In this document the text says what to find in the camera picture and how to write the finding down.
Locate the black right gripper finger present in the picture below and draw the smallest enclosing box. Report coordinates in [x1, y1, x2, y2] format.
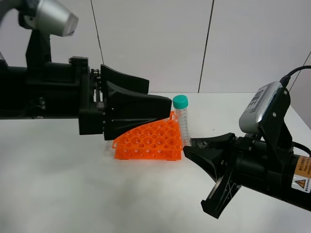
[183, 133, 236, 182]

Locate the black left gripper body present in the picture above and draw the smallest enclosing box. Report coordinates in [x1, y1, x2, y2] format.
[26, 57, 104, 135]

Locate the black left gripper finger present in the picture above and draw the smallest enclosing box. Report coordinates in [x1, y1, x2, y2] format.
[103, 82, 172, 140]
[101, 65, 149, 94]

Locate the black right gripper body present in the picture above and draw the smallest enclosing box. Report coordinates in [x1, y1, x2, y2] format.
[201, 137, 272, 219]

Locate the teal capped test tube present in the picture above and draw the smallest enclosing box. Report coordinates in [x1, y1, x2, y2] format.
[173, 95, 191, 146]

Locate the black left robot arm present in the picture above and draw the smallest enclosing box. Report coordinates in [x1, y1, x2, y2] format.
[0, 57, 172, 140]

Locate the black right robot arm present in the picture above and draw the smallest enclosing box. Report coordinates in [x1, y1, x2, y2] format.
[183, 133, 311, 219]

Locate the orange test tube rack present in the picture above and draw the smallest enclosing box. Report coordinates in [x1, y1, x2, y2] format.
[112, 111, 182, 161]

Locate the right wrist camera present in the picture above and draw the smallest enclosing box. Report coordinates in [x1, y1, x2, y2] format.
[239, 81, 290, 138]

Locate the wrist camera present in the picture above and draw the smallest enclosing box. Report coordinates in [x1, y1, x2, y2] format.
[239, 81, 290, 138]
[17, 0, 79, 37]

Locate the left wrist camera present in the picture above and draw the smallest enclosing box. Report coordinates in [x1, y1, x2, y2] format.
[17, 0, 79, 37]

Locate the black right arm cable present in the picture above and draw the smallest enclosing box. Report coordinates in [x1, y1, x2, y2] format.
[279, 65, 311, 84]

